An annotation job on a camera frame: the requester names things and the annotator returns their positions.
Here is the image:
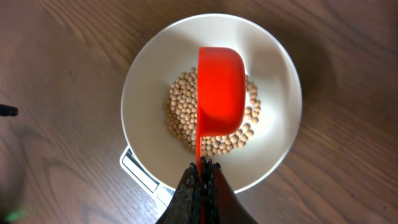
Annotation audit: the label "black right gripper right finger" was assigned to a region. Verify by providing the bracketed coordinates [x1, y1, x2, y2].
[203, 158, 257, 224]

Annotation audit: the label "soybeans in bowl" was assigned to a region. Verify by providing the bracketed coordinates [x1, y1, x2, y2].
[164, 67, 261, 157]

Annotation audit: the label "white digital kitchen scale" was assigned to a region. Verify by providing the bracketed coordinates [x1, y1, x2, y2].
[119, 146, 174, 209]

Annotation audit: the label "red plastic measuring scoop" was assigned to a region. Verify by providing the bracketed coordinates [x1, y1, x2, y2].
[196, 47, 246, 224]

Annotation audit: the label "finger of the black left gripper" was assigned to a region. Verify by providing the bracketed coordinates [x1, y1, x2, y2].
[0, 104, 19, 117]

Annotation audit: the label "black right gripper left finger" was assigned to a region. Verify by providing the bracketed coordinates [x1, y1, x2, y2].
[156, 163, 201, 224]

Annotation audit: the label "white round bowl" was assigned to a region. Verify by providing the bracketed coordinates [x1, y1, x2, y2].
[121, 14, 302, 193]

